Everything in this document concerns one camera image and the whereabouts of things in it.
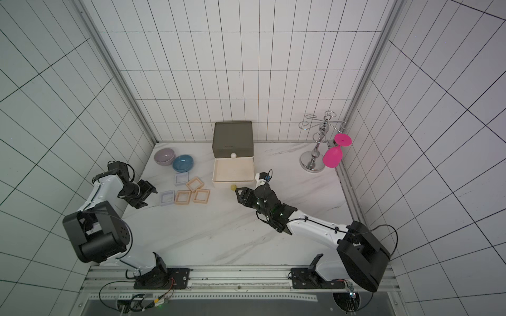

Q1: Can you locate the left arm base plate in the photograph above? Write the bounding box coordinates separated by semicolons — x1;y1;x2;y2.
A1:
134;267;191;290

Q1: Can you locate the orange brooch box right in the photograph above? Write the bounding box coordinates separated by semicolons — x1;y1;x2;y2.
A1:
192;189;211;204

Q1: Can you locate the lilac brooch box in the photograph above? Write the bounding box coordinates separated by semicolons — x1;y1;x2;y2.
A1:
175;172;189;186
159;190;175;206

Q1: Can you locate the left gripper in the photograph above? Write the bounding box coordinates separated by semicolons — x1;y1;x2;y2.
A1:
118;179;158;209

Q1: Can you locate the orange brooch box left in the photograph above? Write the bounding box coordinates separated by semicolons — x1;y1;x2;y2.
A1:
174;190;192;205

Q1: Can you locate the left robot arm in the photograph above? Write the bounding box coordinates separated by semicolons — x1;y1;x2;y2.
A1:
63;161;171;289

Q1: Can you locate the orange brooch box upper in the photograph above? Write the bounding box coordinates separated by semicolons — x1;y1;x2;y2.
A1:
185;176;204;192

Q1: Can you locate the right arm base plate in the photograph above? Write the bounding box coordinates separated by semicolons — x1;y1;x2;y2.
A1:
288;268;346;290

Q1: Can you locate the orange brooch box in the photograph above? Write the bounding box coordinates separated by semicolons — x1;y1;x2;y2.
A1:
192;189;211;204
185;176;204;192
174;190;192;205

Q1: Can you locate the lilac brooch box upper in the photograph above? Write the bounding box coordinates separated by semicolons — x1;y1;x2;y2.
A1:
175;172;189;186

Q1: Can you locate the lilac brooch box lower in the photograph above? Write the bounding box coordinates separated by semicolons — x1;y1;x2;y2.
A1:
159;190;175;206

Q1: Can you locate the three-drawer storage cabinet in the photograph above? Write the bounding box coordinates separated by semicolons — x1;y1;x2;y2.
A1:
212;121;255;189

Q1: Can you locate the electronics board with cables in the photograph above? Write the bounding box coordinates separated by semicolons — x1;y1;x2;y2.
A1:
98;277;176;315

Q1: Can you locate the pink plastic wine glass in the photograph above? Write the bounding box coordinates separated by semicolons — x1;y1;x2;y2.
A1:
323;133;353;168

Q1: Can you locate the blue bowl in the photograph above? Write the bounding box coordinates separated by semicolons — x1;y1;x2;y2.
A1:
172;155;194;173

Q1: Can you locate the aluminium mounting rail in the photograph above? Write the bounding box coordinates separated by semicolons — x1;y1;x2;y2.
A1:
80;265;400;303

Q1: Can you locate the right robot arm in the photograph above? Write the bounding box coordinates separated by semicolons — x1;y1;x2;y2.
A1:
234;183;391;292

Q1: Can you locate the purple bowl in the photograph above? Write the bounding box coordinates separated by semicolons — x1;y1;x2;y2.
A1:
154;148;176;166

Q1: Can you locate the silver glass rack stand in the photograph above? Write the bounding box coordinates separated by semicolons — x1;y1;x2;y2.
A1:
299;110;345;173

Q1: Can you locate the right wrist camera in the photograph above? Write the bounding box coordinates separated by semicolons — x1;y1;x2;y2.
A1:
255;169;273;188

